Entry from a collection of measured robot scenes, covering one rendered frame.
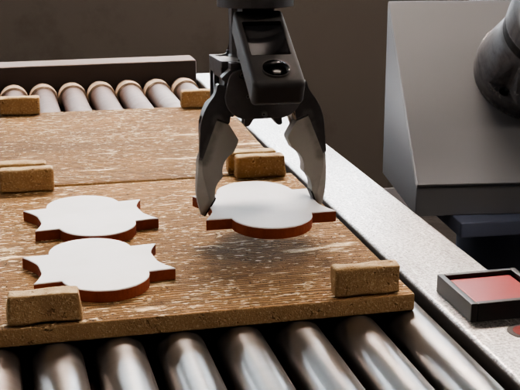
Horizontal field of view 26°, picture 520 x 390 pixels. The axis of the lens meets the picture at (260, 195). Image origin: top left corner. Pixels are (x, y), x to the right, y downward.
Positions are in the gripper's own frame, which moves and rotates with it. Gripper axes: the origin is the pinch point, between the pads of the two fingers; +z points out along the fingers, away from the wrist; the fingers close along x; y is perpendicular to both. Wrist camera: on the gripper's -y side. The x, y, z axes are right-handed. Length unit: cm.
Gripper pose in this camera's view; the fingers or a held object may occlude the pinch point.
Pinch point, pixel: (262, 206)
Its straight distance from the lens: 106.9
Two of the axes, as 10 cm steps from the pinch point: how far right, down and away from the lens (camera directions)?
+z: 0.1, 9.7, 2.4
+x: -9.7, 0.7, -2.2
